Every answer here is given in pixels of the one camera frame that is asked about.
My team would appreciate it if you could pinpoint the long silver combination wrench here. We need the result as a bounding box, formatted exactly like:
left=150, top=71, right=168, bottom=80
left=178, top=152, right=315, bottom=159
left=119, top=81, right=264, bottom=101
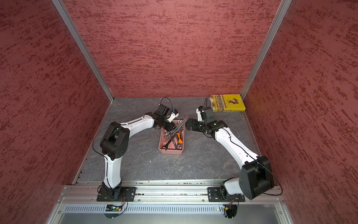
left=161, top=133, right=179, bottom=151

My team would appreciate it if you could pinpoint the orange handled adjustable wrench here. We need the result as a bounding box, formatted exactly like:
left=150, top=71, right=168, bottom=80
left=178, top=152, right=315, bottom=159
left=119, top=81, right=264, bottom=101
left=176, top=133, right=184, bottom=150

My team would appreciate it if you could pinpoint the right aluminium corner post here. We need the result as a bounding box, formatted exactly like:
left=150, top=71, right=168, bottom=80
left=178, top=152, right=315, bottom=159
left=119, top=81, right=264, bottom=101
left=241, top=0, right=292, bottom=99

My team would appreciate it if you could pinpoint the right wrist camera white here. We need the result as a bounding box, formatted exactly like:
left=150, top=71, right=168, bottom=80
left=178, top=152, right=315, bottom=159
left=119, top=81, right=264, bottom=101
left=196, top=106, right=216, bottom=123

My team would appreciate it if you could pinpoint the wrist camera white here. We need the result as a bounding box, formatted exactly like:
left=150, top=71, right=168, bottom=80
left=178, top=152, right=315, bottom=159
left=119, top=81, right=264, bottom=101
left=155, top=104, right=179, bottom=119
left=196, top=106, right=216, bottom=123

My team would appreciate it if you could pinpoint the pink plastic storage box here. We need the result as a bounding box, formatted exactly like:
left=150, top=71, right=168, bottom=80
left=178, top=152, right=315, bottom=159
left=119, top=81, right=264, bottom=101
left=158, top=127, right=185, bottom=155

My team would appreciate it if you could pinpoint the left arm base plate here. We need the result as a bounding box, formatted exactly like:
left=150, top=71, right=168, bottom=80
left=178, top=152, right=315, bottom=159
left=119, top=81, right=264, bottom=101
left=96, top=186, right=137, bottom=202

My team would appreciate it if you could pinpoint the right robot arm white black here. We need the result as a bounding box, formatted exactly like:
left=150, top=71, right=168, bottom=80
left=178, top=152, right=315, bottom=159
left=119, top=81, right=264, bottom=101
left=186, top=119, right=283, bottom=201

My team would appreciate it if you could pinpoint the left aluminium corner post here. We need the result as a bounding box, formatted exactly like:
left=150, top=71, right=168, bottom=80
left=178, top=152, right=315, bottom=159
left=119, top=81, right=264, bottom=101
left=52, top=0, right=115, bottom=103

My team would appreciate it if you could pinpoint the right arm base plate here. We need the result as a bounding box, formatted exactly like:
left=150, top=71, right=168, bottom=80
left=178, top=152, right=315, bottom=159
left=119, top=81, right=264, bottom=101
left=207, top=187, right=245, bottom=203

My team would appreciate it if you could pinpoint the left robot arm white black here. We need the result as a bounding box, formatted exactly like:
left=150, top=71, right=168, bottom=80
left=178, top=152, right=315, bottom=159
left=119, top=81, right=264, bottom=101
left=99, top=110, right=179, bottom=201

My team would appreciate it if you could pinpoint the controller board with wires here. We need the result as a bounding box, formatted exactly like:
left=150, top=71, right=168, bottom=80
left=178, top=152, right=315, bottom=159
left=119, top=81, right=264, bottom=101
left=223, top=198, right=239, bottom=219
left=104, top=194, right=129, bottom=219

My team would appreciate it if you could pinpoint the yellow cardboard box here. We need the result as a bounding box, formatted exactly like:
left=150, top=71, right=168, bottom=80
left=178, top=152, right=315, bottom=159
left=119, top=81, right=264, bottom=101
left=210, top=94, right=246, bottom=113

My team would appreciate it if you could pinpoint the aluminium front rail frame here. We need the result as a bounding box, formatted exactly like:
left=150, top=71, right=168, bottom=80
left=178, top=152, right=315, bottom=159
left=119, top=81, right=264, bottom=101
left=46, top=179, right=294, bottom=224

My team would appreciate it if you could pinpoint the left controller board with wires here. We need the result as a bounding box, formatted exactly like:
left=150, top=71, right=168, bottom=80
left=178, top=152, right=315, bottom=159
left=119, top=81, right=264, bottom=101
left=104, top=194, right=129, bottom=219

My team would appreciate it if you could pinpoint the aluminium corner post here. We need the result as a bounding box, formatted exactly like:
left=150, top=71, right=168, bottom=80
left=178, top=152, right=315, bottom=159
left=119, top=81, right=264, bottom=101
left=52, top=0, right=115, bottom=103
left=241, top=0, right=292, bottom=99

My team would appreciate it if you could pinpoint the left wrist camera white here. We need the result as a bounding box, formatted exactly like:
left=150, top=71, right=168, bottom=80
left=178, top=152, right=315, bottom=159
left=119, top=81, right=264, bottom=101
left=155, top=104, right=179, bottom=119

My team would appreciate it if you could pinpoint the right controller board with wires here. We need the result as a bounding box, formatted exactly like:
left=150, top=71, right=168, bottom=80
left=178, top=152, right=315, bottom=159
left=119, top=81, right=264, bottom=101
left=223, top=198, right=239, bottom=219

